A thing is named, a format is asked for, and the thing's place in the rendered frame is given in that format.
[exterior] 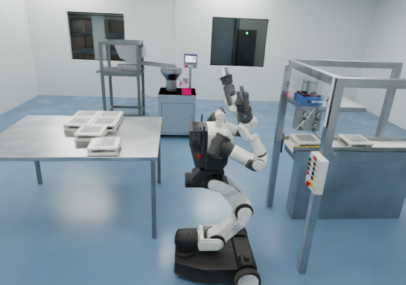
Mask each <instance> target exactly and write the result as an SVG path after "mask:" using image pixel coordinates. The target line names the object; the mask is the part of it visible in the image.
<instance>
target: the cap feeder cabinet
mask: <svg viewBox="0 0 406 285"><path fill-rule="evenodd" d="M191 89H192V94H191V95H182V94H181V92H182V88H177V91H175V92H169V91H166V88H160V90H159V93H158V117H162V125H161V138H162V137H163V135H189V121H195V116H196V88H191Z"/></svg>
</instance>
